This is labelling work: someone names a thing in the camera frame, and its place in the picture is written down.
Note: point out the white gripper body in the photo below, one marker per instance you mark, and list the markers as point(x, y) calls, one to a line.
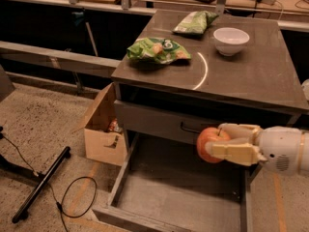
point(279, 149)

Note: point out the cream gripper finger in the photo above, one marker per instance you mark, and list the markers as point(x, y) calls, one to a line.
point(240, 130)
point(242, 153)

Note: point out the red apple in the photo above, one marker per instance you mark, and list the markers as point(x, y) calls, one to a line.
point(206, 138)

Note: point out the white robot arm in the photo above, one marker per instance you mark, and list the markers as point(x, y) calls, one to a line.
point(305, 145)

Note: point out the grey drawer cabinet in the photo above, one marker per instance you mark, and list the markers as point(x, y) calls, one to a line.
point(261, 76)

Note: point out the grey open lower drawer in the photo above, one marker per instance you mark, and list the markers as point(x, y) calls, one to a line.
point(164, 187)

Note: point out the white ceramic bowl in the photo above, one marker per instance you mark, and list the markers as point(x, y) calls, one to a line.
point(230, 41)

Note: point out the green chip bag front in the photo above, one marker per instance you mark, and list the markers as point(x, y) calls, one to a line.
point(157, 50)

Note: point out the green chip bag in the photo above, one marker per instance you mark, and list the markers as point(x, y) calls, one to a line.
point(195, 23)
point(157, 50)

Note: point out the green chip bag rear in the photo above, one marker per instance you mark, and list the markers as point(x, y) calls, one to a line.
point(195, 23)

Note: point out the cardboard box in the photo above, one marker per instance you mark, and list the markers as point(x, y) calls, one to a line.
point(102, 143)

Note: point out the black stand leg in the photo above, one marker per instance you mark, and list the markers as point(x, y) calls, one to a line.
point(22, 212)

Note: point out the grey upper drawer with handle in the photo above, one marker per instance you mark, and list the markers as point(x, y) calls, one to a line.
point(183, 123)

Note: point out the grey metal rail beam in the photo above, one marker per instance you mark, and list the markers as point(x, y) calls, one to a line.
point(57, 59)

